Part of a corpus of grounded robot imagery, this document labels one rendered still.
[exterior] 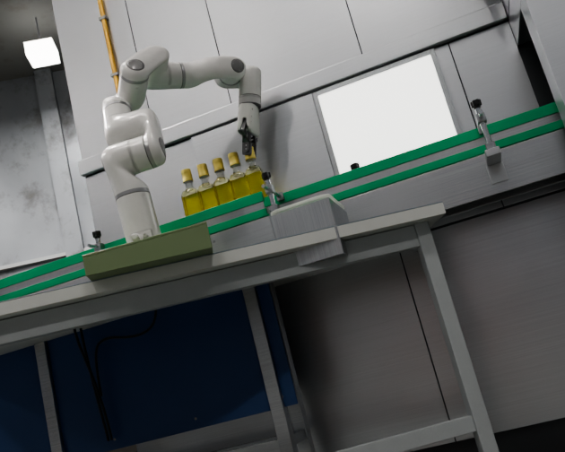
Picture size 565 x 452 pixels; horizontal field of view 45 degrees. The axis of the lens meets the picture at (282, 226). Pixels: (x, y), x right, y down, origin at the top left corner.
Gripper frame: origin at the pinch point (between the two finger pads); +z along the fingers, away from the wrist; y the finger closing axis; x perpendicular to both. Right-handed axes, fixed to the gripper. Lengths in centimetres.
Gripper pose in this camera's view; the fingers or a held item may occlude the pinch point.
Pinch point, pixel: (248, 150)
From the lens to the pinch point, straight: 226.3
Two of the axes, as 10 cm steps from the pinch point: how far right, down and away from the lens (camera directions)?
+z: 0.0, 9.9, -1.6
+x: 9.5, -0.4, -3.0
